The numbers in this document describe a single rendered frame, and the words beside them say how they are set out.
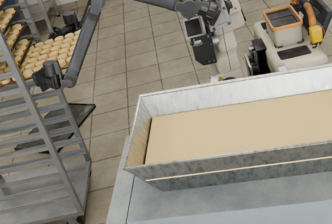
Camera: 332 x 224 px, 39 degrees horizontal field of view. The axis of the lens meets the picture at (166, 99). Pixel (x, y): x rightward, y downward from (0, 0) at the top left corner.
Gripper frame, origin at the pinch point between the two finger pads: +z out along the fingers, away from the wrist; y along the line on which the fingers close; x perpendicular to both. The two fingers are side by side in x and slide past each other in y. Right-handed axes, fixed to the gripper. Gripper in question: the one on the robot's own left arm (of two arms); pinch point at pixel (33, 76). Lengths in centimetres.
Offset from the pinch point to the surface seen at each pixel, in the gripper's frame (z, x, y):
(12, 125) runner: 13.3, -15.7, 21.8
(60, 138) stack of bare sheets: 95, 38, 97
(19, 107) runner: 7.6, -10.3, 12.8
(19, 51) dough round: 21.6, 8.0, -6.1
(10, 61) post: -0.3, -7.0, -12.4
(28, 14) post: 30.7, 25.7, -17.5
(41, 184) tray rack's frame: 45, -7, 84
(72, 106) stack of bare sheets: 123, 72, 96
